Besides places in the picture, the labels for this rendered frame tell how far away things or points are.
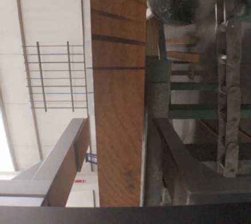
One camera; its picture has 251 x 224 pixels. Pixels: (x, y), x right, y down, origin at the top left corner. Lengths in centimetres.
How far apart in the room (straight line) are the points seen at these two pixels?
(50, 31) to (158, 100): 661
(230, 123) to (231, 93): 7
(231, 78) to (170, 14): 18
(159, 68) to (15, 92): 747
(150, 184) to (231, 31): 35
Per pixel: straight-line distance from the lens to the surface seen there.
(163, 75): 33
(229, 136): 47
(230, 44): 41
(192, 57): 215
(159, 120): 16
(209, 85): 164
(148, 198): 45
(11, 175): 939
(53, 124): 759
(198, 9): 39
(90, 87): 607
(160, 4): 37
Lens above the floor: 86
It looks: 1 degrees down
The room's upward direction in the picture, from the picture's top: 90 degrees counter-clockwise
